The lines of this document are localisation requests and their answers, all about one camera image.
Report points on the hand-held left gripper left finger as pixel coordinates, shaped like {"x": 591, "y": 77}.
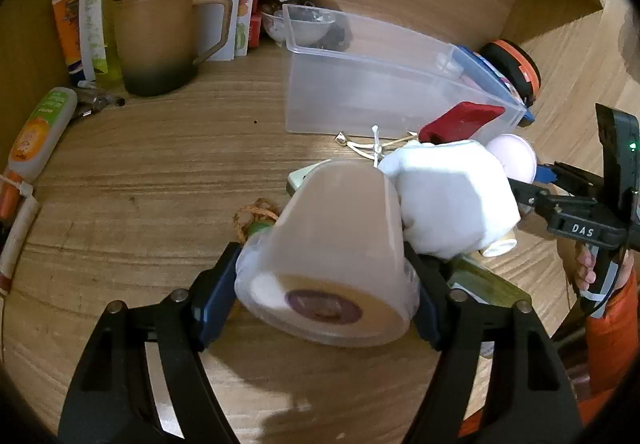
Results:
{"x": 215, "y": 309}

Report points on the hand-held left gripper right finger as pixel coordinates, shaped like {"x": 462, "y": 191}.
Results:
{"x": 426, "y": 311}

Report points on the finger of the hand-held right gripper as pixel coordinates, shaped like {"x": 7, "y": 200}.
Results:
{"x": 565, "y": 176}
{"x": 530, "y": 196}

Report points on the white plush toy red hat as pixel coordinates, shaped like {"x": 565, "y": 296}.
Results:
{"x": 450, "y": 194}

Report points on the translucent plastic cup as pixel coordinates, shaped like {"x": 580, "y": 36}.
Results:
{"x": 340, "y": 224}

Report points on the clear plastic bin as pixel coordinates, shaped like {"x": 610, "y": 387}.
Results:
{"x": 350, "y": 88}

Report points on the person's right forearm orange sleeve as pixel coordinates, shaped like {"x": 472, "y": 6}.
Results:
{"x": 610, "y": 349}

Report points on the person's right hand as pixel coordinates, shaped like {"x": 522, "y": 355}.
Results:
{"x": 584, "y": 271}

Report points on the black and orange case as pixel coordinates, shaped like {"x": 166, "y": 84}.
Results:
{"x": 522, "y": 66}

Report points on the wooden desk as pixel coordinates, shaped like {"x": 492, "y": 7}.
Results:
{"x": 150, "y": 173}

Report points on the pale green box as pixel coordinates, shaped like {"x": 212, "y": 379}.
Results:
{"x": 300, "y": 176}

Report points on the white plastic stick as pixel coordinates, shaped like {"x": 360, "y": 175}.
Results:
{"x": 376, "y": 143}

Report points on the small metal bell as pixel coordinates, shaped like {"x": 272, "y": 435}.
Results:
{"x": 342, "y": 139}

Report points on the metal keys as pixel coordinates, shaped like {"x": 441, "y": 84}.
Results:
{"x": 97, "y": 102}

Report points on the white lotion tube orange cap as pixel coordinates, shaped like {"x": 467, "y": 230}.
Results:
{"x": 42, "y": 133}

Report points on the brown mug with lid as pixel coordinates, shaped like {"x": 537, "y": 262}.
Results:
{"x": 150, "y": 33}

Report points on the small white bowl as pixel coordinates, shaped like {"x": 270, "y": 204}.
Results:
{"x": 280, "y": 26}

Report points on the fruit printed box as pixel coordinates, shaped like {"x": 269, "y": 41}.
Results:
{"x": 244, "y": 18}

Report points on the yellow-green bottle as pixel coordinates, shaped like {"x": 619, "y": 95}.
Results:
{"x": 111, "y": 23}

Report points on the white and green tube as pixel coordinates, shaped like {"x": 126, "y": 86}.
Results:
{"x": 92, "y": 23}

